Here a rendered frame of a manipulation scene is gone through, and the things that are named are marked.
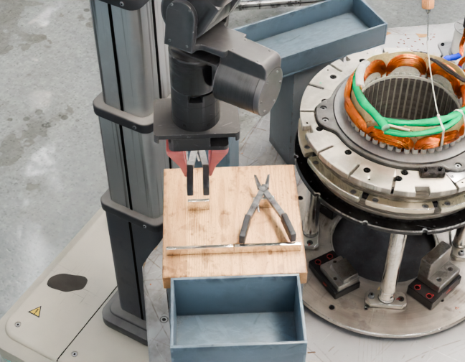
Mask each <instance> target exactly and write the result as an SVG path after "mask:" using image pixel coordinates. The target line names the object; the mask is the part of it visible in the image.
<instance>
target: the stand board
mask: <svg viewBox="0 0 465 362"><path fill-rule="evenodd" d="M269 174H270V180H269V190H268V191H269V192H270V193H271V194H272V196H274V197H275V200H276V201H277V203H278V204H279V205H280V207H281V208H282V209H283V211H284V212H285V213H287V215H288V217H289V219H290V221H291V223H292V225H293V228H294V230H295V232H296V241H294V242H301V250H300V251H278V252H258V253H237V254H235V253H234V244H243V243H239V235H240V230H241V227H242V224H243V220H244V217H245V214H246V213H247V212H248V210H249V208H250V206H251V204H252V202H253V197H255V196H256V195H257V193H258V191H259V190H258V189H257V186H256V183H255V178H254V175H257V177H258V180H259V182H260V184H261V185H262V184H265V183H266V178H267V175H269ZM207 198H209V199H210V209H209V210H188V199H207ZM284 242H290V240H289V238H288V236H287V234H286V231H285V229H284V227H283V225H282V223H281V219H280V218H279V216H278V215H277V213H276V212H275V210H274V209H273V208H260V212H259V213H258V211H257V209H256V211H255V213H254V215H253V217H252V219H251V220H250V227H249V230H248V234H247V238H246V240H245V243H284ZM223 244H233V254H198V255H177V256H167V255H166V247H167V246H203V245H223ZM260 274H299V276H300V283H301V284H304V283H306V280H307V267H306V256H305V250H304V239H303V233H302V227H301V216H300V210H299V199H298V193H297V187H296V176H295V170H294V165H293V164H288V165H266V166H244V167H216V168H215V170H214V172H213V173H212V176H210V194H209V195H203V179H202V168H194V194H193V196H188V195H187V177H185V176H184V174H183V172H182V170H181V168H180V169H164V207H163V259H162V281H163V288H164V289H168V288H171V278H181V277H220V276H240V275H260Z"/></svg>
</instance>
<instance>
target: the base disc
mask: <svg viewBox="0 0 465 362"><path fill-rule="evenodd" d="M306 189H307V187H306V186H305V184H304V183H303V182H302V183H301V184H300V185H298V186H297V193H298V199H299V210H300V216H301V227H302V220H304V215H305V205H306ZM341 219H342V217H341V216H339V215H337V216H336V217H335V218H334V219H333V220H332V219H330V218H328V217H326V216H325V215H323V214H322V213H320V212H319V246H318V247H317V248H315V249H304V250H305V256H306V267H307V280H306V283H304V287H303V295H302V300H303V304H304V305H305V306H306V307H308V308H309V309H310V310H311V311H312V312H314V313H316V314H317V315H318V316H320V317H322V318H324V319H325V320H327V321H329V322H331V323H333V324H335V325H338V326H339V327H342V328H345V329H347V330H351V331H353V332H356V333H361V334H364V335H371V336H375V337H381V338H414V337H419V336H424V335H430V334H433V333H437V332H440V331H442V330H445V329H448V328H450V327H452V326H454V325H456V324H458V323H460V322H461V321H463V320H465V261H457V260H455V259H454V258H453V257H452V256H451V253H450V257H449V261H450V262H451V263H452V264H454V265H455V266H457V267H458V268H460V272H459V274H460V275H461V281H460V284H458V285H457V286H456V287H455V288H454V289H453V290H452V291H451V292H450V293H449V294H448V295H446V296H445V297H444V298H443V299H442V300H441V301H440V302H439V303H438V304H437V305H436V306H435V307H434V308H433V309H432V310H429V309H428V308H427V307H425V306H424V305H422V304H421V303H420V302H418V301H417V300H415V299H414V298H413V297H411V296H410V295H409V294H407V289H408V285H409V284H410V283H411V282H412V281H413V280H415V279H416V278H417V277H416V278H414V279H410V280H408V281H405V282H398V283H397V287H396V290H395V291H396V292H402V293H404V294H405V295H406V299H407V304H406V306H405V307H404V308H403V309H395V308H386V307H370V306H369V305H368V304H367V303H366V302H365V293H366V292H367V291H369V290H370V289H378V287H380V285H381V282H375V281H372V280H369V279H365V278H363V277H361V276H359V275H358V276H359V277H360V278H359V281H360V288H358V289H356V290H354V291H352V292H350V293H348V294H346V295H344V296H342V297H340V298H338V299H336V300H335V299H334V298H333V296H331V294H330V293H329V292H328V290H327V289H326V288H325V286H324V285H323V284H322V283H321V282H320V281H319V279H318V278H317V277H316V275H315V274H314V273H313V271H312V270H310V268H309V261H311V260H312V259H315V258H317V257H319V256H321V255H323V254H325V253H327V252H330V251H334V247H333V242H332V236H333V232H334V229H335V227H336V225H337V224H338V222H339V221H340V220H341ZM432 236H433V238H434V241H435V245H438V244H439V243H440V242H441V241H445V242H446V243H447V244H449V245H451V242H450V231H447V232H443V233H435V234H432ZM455 307H457V308H458V309H457V308H456V309H457V310H456V309H455Z"/></svg>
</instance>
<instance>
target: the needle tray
mask: <svg viewBox="0 0 465 362"><path fill-rule="evenodd" d="M387 29H388V23H387V22H386V21H385V20H384V19H383V18H382V17H381V16H380V15H379V14H378V13H377V12H376V11H375V10H374V9H373V8H372V7H371V6H369V5H368V4H367V3H366V2H365V1H364V0H326V1H321V2H319V3H316V4H312V5H309V6H305V7H302V8H300V9H295V10H293V11H289V12H286V13H283V14H279V15H276V16H274V17H269V18H267V19H263V20H260V21H257V22H253V23H250V24H246V25H244V26H241V27H237V28H234V30H236V31H239V32H242V33H244V34H246V38H247V39H249V40H252V41H254V42H257V43H258V44H260V45H263V46H265V47H267V48H269V49H272V50H274V51H276V52H277V53H278V54H279V55H280V56H281V69H282V72H283V80H282V84H281V89H280V92H279V94H278V97H277V99H276V102H275V103H274V105H273V107H272V109H271V112H270V134H269V142H270V143H271V144H272V145H273V147H274V148H275V149H276V151H277V152H278V153H279V154H280V156H281V157H282V159H283V160H284V161H285V163H286V164H287V165H288V164H293V165H295V158H294V157H293V142H294V137H295V134H296V130H297V128H298V126H299V119H300V107H301V99H302V96H303V94H304V91H305V90H306V87H307V85H308V84H309V83H310V82H311V80H312V79H313V78H314V76H315V75H316V74H317V73H319V72H320V71H321V70H322V69H324V68H325V67H326V66H328V65H331V63H333V62H334V61H336V60H338V59H340V60H341V61H342V62H344V57H346V56H348V55H351V54H355V53H357V52H362V51H365V50H368V49H371V48H373V47H377V46H380V45H383V44H385V39H386V34H387Z"/></svg>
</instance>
